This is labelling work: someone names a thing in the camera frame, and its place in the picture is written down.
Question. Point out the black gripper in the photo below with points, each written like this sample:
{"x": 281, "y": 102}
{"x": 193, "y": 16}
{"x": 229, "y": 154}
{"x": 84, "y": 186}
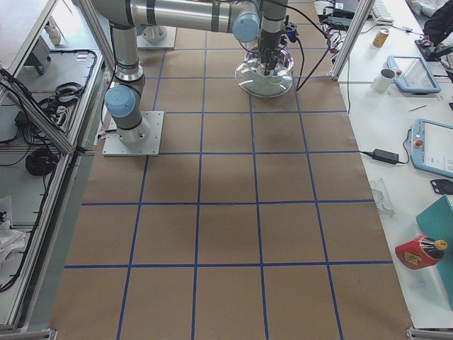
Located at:
{"x": 267, "y": 43}

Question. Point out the glass pot lid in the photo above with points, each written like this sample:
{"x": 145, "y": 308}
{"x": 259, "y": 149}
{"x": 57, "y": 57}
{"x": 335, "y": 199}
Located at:
{"x": 251, "y": 76}

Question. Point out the pale green cooking pot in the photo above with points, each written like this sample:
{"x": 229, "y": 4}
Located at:
{"x": 284, "y": 58}

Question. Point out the black laptop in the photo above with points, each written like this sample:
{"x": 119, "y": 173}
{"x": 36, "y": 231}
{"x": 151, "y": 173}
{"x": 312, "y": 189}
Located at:
{"x": 340, "y": 9}

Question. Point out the yellow drink can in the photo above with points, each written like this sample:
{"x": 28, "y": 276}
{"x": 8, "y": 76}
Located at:
{"x": 380, "y": 37}

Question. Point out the white mug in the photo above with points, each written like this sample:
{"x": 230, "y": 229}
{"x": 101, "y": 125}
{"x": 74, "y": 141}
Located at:
{"x": 382, "y": 81}

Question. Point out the far blue teach pendant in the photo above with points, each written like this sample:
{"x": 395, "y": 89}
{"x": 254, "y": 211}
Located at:
{"x": 415, "y": 76}

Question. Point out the blue teach pendant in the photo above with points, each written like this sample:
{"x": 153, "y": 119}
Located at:
{"x": 415, "y": 76}
{"x": 431, "y": 147}

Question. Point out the black power adapter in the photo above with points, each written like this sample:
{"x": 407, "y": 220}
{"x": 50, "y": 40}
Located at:
{"x": 385, "y": 156}

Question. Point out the near blue teach pendant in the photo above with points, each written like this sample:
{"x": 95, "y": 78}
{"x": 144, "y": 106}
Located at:
{"x": 431, "y": 147}

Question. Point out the clear acrylic stand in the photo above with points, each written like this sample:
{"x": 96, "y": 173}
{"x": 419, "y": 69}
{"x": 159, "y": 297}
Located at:
{"x": 381, "y": 197}

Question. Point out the teal board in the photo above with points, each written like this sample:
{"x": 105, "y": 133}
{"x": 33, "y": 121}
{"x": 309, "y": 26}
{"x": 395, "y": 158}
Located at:
{"x": 436, "y": 222}

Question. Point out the red bottle with yellow cap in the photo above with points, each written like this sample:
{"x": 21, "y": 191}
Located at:
{"x": 421, "y": 252}

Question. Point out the aluminium frame post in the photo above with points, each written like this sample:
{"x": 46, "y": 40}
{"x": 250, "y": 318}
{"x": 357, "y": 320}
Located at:
{"x": 361, "y": 14}

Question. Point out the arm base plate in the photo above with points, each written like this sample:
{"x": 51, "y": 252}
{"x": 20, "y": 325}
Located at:
{"x": 141, "y": 141}
{"x": 167, "y": 43}

